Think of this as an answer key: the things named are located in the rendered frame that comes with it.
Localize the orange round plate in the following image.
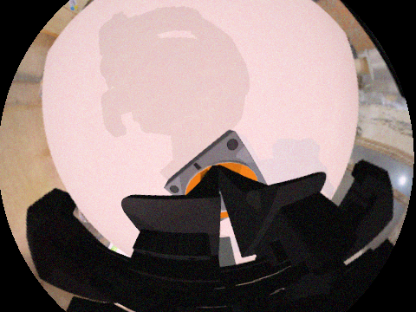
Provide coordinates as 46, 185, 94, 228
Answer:
185, 159, 257, 218

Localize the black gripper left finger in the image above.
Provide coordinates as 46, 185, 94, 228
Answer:
121, 164, 221, 256

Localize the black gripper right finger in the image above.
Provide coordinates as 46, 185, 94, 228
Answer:
216, 164, 326, 257

